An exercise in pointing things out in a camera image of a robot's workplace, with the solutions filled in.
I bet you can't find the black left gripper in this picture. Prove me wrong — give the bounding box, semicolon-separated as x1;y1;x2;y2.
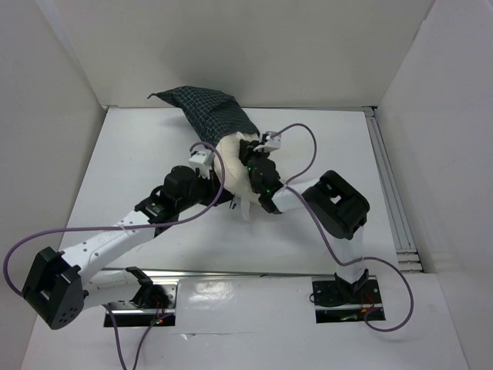
176;168;229;213

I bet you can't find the cream white pillow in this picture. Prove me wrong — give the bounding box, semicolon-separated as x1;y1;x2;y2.
216;132;260;205

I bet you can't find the dark plaid pillowcase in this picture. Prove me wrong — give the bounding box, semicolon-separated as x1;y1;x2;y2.
151;86;260;148

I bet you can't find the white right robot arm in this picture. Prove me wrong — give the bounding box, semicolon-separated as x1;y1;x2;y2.
239;140;370;302

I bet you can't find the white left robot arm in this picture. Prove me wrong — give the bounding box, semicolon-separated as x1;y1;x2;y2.
22;166;223;330

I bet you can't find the white pillow tag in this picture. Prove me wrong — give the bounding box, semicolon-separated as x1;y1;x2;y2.
230;196;251;221

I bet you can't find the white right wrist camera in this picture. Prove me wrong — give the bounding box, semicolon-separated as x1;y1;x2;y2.
255;131;281;153

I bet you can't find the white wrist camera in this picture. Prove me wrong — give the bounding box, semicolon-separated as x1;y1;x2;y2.
255;131;281;153
189;150;215;180

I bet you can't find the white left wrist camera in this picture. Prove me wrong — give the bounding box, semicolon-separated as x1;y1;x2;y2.
189;150;215;180

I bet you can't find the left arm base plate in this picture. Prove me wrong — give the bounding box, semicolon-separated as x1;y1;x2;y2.
109;279;178;328

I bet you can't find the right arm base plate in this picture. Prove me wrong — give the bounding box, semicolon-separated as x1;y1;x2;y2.
309;276;386;324

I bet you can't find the aluminium frame rail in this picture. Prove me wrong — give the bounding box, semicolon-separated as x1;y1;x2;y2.
57;106;424;281

